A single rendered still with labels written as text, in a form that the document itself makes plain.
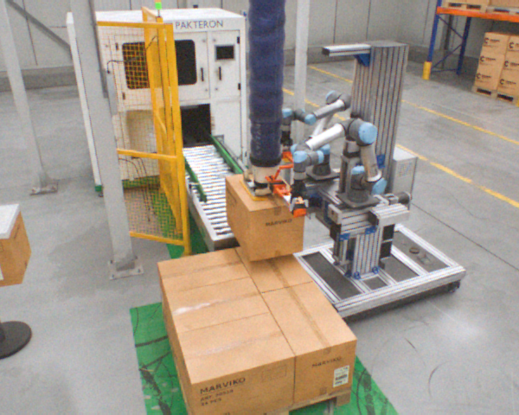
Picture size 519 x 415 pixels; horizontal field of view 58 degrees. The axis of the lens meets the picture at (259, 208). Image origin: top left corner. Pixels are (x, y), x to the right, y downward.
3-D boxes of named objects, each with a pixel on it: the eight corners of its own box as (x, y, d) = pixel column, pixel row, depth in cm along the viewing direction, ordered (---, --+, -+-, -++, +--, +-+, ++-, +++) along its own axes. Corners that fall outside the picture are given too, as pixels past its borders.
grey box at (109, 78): (110, 108, 373) (104, 70, 359) (117, 108, 375) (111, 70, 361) (112, 115, 357) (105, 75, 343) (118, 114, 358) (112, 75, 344)
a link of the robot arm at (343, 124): (348, 111, 297) (287, 143, 280) (360, 116, 289) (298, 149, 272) (349, 127, 304) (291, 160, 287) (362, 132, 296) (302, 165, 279)
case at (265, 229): (226, 221, 372) (224, 175, 354) (272, 213, 384) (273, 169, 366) (250, 262, 322) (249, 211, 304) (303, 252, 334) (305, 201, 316)
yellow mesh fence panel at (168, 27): (113, 243, 470) (74, 20, 372) (118, 238, 478) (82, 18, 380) (191, 258, 446) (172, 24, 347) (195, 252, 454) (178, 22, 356)
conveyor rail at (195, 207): (165, 158, 564) (163, 143, 555) (169, 157, 565) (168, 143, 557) (213, 260, 372) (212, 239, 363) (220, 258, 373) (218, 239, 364)
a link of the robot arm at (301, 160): (310, 153, 263) (298, 156, 259) (310, 170, 268) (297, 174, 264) (302, 149, 269) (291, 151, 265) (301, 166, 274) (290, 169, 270)
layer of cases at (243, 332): (162, 304, 364) (156, 262, 345) (280, 278, 393) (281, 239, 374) (195, 434, 264) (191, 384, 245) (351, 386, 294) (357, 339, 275)
